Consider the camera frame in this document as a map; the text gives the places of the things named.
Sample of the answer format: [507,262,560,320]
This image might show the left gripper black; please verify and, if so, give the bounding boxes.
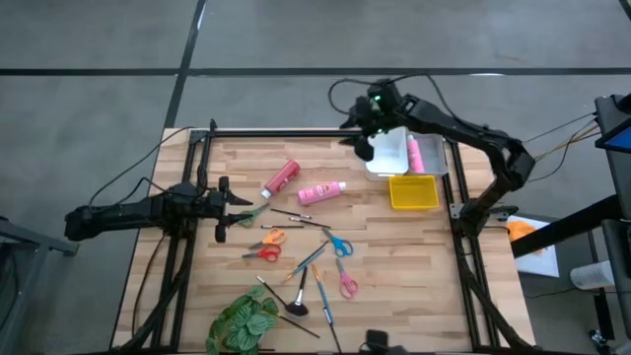
[196,176,254,244]

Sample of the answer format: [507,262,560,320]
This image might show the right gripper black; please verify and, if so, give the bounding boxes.
[338,96,406,163]

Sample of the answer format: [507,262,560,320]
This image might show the red paint bottle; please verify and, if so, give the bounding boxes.
[259,158,302,200]

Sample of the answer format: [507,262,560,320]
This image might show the pink paint bottle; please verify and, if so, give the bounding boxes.
[297,180,347,206]
[406,133,426,175]

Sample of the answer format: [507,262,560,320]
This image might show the teal paintbrush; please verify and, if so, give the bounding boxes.
[282,247,327,284]

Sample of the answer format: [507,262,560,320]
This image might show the thin dark paintbrush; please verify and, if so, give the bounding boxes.
[294,240,330,271]

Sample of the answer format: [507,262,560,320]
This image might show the blue scissors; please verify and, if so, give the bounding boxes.
[321,227,355,258]

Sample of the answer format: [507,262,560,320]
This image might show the blue-handled paintbrush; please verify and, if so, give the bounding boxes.
[310,263,331,320]

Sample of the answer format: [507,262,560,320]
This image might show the black paintbrush wide silver ferrule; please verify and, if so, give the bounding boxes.
[323,305,344,354]

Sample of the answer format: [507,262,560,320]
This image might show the green scissors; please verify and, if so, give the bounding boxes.
[238,201,271,229]

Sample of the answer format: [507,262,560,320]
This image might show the orange scissors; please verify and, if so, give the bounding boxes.
[248,227,287,250]

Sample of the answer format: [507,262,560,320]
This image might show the white plastic bin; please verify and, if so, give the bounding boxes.
[364,126,410,181]

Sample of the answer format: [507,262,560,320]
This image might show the red scissors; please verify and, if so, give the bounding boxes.
[241,244,282,263]

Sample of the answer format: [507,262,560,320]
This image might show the yellow plastic basket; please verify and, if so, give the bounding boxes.
[387,174,441,212]

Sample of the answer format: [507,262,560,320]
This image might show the green leafy plant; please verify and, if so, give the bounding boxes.
[205,284,281,355]

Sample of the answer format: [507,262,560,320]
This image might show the pink scissors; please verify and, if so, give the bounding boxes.
[335,257,360,300]

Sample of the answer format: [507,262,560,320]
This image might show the small black object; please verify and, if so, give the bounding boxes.
[363,328,410,355]

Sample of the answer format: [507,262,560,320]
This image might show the orange cloth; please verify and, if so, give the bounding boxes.
[507,220,544,256]

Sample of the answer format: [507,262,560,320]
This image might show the grey metal stand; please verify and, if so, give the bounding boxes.
[0,216,80,355]

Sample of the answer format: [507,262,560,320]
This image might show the white paper sheet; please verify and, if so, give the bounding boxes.
[505,215,561,279]

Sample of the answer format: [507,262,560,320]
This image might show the black metal beam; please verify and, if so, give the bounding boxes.
[510,194,623,258]

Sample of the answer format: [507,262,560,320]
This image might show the blue screen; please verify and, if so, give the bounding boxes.
[595,125,631,153]

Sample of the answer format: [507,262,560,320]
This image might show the white paper roll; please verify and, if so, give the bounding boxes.
[570,259,616,291]

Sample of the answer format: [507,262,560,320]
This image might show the metal caster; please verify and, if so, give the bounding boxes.
[589,328,611,355]

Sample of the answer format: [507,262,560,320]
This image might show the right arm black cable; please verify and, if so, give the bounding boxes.
[327,72,462,122]

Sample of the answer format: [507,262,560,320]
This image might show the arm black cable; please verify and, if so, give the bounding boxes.
[87,125,196,208]
[327,72,462,122]

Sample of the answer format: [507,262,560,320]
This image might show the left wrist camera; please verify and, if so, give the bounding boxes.
[182,180,216,203]

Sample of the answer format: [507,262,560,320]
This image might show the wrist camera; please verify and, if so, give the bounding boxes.
[367,78,401,103]
[182,180,216,203]

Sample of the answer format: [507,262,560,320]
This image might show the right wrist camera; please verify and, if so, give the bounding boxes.
[367,78,401,103]

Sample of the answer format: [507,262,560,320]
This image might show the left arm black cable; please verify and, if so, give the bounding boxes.
[87,125,196,208]

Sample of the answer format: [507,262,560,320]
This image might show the brown cable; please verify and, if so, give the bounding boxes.
[130,232,168,339]

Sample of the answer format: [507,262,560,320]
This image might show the thin black wire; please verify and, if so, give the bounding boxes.
[522,111,598,145]

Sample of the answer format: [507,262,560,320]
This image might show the thin yellow wire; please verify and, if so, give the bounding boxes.
[533,122,600,163]

